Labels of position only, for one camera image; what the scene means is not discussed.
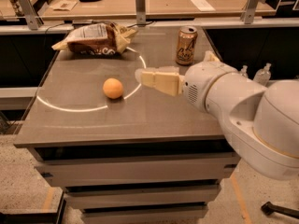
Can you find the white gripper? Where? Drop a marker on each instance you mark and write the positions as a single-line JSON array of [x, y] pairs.
[[202, 82]]

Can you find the brown chip bag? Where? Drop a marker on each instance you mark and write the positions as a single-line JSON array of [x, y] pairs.
[[104, 38]]

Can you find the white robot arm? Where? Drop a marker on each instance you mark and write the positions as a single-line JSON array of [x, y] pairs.
[[260, 123]]

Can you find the orange soda can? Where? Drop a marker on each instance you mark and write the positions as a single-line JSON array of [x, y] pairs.
[[187, 37]]

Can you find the clear plastic bottle left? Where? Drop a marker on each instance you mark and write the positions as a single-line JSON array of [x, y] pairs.
[[243, 71]]

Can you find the clear plastic bottle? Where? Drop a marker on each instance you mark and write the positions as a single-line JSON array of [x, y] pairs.
[[262, 76], [243, 71]]

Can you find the white paper note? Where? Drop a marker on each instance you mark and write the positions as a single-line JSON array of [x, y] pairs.
[[203, 5]]

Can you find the clear plastic bottle right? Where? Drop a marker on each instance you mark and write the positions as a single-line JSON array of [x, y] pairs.
[[262, 76]]

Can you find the orange fruit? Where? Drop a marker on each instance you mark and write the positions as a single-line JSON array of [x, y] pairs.
[[113, 88]]

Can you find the grey drawer cabinet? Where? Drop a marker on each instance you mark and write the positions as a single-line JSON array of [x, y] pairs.
[[143, 157]]

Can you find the paper card on desk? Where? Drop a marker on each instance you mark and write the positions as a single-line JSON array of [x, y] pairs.
[[63, 5]]

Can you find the black chair base leg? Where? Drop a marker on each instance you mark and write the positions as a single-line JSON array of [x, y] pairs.
[[269, 208]]

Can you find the metal bracket centre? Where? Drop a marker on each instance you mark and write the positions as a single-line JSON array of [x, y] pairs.
[[140, 8]]

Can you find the metal bracket left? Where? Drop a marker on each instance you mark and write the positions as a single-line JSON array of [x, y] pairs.
[[30, 15]]

